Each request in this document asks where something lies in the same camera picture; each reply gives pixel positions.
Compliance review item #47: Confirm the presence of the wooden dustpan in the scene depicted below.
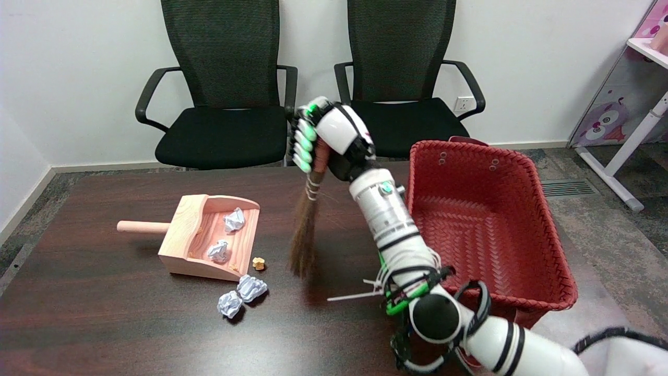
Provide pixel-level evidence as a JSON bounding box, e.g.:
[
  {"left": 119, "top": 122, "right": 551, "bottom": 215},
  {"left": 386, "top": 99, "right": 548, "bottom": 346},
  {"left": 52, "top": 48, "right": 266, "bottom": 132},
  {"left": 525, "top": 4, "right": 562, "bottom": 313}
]
[{"left": 117, "top": 194, "right": 260, "bottom": 283}]

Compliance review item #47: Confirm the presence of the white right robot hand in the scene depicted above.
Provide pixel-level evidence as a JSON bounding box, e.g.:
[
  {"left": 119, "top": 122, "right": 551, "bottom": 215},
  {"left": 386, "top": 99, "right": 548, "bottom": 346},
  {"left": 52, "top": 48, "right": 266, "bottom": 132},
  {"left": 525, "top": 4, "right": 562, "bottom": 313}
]
[{"left": 287, "top": 97, "right": 377, "bottom": 182}]

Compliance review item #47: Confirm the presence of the brown straw hand broom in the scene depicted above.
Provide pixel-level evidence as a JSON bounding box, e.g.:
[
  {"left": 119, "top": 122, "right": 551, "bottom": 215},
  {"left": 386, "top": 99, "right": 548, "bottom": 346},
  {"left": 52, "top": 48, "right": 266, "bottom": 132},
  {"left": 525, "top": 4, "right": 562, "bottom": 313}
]
[{"left": 289, "top": 141, "right": 332, "bottom": 278}]

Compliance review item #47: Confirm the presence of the black mesh office chair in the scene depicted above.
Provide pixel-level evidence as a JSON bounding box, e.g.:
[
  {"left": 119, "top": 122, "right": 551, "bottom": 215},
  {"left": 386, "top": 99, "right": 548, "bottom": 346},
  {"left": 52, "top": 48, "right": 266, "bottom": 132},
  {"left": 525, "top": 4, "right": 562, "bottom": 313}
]
[
  {"left": 333, "top": 0, "right": 486, "bottom": 165},
  {"left": 135, "top": 0, "right": 303, "bottom": 170}
]

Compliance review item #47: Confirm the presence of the white paper ball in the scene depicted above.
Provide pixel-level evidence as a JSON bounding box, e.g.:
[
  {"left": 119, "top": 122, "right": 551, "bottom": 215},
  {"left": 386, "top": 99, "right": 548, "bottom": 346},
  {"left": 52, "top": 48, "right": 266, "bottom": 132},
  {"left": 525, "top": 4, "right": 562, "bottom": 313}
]
[
  {"left": 223, "top": 207, "right": 246, "bottom": 233},
  {"left": 217, "top": 290, "right": 244, "bottom": 319},
  {"left": 237, "top": 275, "right": 269, "bottom": 303},
  {"left": 207, "top": 239, "right": 230, "bottom": 263}
]

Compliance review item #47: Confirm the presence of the pink owl print board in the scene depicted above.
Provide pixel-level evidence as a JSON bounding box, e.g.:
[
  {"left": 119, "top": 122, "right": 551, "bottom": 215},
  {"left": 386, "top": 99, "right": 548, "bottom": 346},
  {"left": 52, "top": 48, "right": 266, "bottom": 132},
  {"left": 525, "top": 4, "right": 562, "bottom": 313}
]
[{"left": 568, "top": 0, "right": 668, "bottom": 148}]

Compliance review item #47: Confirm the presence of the metal floor vent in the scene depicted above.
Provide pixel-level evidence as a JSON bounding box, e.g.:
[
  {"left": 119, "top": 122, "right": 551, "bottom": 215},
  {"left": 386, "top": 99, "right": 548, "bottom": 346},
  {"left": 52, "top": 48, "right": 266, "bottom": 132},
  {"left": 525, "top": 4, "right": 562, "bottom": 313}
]
[{"left": 542, "top": 179, "right": 600, "bottom": 197}]

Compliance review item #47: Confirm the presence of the red woven basket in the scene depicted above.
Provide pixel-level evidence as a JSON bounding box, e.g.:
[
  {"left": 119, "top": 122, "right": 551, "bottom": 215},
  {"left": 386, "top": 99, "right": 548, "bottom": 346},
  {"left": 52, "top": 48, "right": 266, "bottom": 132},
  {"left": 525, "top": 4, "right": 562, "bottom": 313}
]
[{"left": 406, "top": 136, "right": 579, "bottom": 371}]

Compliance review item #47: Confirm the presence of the pink cup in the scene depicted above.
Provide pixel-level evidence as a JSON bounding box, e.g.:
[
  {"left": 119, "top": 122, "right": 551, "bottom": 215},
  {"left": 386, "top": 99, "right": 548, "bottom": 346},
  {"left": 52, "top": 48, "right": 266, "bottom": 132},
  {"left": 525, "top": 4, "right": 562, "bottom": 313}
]
[{"left": 650, "top": 22, "right": 668, "bottom": 53}]

